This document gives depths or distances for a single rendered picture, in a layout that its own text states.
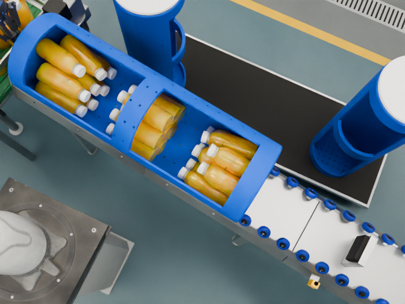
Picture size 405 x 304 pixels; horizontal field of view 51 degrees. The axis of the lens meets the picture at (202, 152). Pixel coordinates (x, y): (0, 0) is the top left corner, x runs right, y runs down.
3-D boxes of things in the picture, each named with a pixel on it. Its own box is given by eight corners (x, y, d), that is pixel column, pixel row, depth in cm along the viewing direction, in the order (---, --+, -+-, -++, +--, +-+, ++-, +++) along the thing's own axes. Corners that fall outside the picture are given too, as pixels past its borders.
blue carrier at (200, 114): (231, 230, 145) (246, 214, 118) (23, 101, 154) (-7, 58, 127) (270, 162, 154) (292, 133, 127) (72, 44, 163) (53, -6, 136)
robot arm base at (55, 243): (41, 301, 125) (34, 301, 120) (-16, 259, 129) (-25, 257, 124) (79, 248, 131) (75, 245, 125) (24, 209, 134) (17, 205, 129)
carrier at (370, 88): (319, 120, 243) (301, 164, 236) (390, 43, 158) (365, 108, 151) (366, 141, 240) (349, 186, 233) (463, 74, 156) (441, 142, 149)
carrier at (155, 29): (146, 110, 241) (193, 93, 244) (124, 26, 156) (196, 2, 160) (129, 67, 247) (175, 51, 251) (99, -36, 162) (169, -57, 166)
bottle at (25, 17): (43, 28, 169) (28, 2, 153) (32, 40, 167) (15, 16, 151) (30, 19, 169) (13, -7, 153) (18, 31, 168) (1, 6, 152)
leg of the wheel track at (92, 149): (93, 156, 248) (63, 121, 187) (85, 151, 249) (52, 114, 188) (99, 148, 249) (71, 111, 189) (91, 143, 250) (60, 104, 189)
